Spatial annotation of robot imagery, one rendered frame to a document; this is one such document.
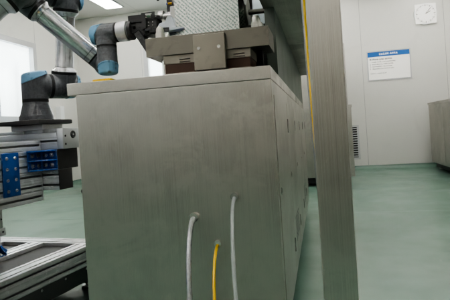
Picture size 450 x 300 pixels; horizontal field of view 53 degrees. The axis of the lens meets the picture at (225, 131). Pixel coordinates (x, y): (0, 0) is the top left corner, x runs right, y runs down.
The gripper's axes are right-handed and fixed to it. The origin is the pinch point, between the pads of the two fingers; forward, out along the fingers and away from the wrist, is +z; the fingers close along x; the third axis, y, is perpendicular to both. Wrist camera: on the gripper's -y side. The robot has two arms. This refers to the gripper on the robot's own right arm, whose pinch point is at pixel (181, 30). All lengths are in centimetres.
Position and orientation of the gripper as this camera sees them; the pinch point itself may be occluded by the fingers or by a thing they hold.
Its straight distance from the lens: 169.4
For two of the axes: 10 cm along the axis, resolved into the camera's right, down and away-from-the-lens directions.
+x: 2.1, -0.2, 9.8
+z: 9.8, -0.6, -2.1
